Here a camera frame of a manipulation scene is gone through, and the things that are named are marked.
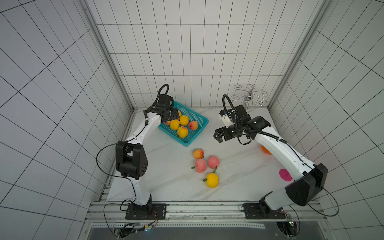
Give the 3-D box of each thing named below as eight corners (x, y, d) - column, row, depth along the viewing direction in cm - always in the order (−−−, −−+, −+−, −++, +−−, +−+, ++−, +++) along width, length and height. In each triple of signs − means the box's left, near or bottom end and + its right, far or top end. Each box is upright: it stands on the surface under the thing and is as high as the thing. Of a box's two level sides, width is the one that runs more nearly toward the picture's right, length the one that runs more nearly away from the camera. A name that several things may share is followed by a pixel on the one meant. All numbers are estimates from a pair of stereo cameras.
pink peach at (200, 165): (195, 173, 86) (195, 169, 82) (195, 162, 91) (195, 158, 86) (205, 173, 87) (206, 169, 82) (205, 162, 91) (205, 158, 86)
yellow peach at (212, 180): (206, 187, 81) (207, 185, 77) (205, 175, 85) (206, 173, 81) (218, 187, 81) (219, 185, 77) (217, 175, 85) (218, 173, 81)
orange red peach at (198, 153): (198, 161, 91) (198, 158, 88) (191, 154, 94) (191, 151, 91) (204, 156, 94) (205, 152, 90) (198, 149, 97) (198, 146, 93)
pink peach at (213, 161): (212, 170, 87) (213, 167, 84) (206, 162, 90) (206, 159, 87) (220, 164, 89) (221, 161, 86) (213, 156, 92) (214, 153, 89)
